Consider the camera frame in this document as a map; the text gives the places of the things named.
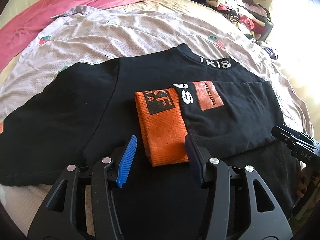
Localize black sweatshirt orange cuffs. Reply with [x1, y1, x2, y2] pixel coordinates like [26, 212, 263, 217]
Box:
[0, 43, 302, 221]

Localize pink blanket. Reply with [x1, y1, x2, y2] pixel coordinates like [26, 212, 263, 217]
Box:
[0, 0, 156, 73]

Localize lilac strawberry print bedsheet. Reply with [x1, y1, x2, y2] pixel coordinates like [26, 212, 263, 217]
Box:
[0, 4, 315, 233]

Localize pile of folded clothes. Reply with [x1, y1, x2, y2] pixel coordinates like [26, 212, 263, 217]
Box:
[205, 0, 273, 41]

